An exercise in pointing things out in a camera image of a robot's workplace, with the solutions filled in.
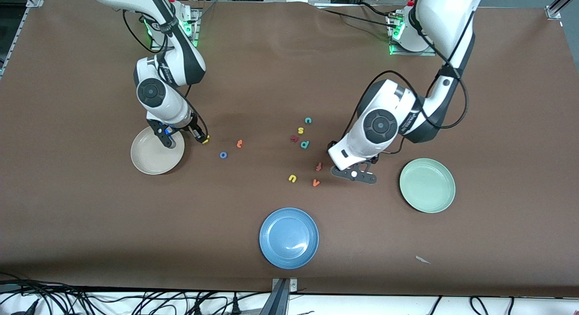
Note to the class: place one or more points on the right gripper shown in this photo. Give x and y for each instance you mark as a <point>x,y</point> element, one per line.
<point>195,131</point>

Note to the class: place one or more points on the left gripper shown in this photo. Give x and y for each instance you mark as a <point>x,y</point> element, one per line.
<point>330,145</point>

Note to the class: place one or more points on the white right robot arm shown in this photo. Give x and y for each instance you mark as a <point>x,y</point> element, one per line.
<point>163,97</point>

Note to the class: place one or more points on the beige brown plate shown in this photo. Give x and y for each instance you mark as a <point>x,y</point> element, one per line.
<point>154,161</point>

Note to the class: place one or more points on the pale green plate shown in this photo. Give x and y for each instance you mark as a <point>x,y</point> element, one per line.
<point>427,185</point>

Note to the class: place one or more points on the blue plate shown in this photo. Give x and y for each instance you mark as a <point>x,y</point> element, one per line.
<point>289,238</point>

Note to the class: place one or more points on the brown paper table cover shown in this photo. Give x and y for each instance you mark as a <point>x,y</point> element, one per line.
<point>135,242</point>

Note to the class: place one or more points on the white paper scrap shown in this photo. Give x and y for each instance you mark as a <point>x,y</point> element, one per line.
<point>422,259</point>

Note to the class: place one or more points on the black power plug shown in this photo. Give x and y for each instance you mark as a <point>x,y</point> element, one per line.
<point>235,306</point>

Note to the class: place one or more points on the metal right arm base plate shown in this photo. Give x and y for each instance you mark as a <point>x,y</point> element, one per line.
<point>197,23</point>

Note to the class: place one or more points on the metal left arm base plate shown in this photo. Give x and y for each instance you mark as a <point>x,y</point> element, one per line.
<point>402,53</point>

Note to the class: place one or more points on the silver metal bracket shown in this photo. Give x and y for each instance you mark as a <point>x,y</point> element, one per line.
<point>294,285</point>

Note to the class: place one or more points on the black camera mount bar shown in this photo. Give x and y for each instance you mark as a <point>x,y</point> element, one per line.
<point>277,301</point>

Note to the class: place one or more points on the aluminium table frame corner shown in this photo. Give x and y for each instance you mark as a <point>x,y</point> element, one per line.
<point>34,0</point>
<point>555,7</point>

